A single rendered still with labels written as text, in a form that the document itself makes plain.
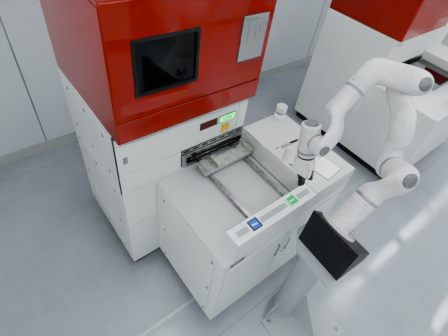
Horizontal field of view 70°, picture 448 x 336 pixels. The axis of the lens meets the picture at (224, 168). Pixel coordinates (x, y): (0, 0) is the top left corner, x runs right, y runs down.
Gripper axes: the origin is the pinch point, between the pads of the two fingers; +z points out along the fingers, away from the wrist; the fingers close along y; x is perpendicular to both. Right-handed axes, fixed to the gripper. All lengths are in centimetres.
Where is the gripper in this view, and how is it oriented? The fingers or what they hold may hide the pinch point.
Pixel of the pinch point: (301, 181)
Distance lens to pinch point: 156.8
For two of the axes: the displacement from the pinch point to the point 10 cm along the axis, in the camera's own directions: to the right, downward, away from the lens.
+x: 7.8, -3.8, 4.9
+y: 6.2, 4.7, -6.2
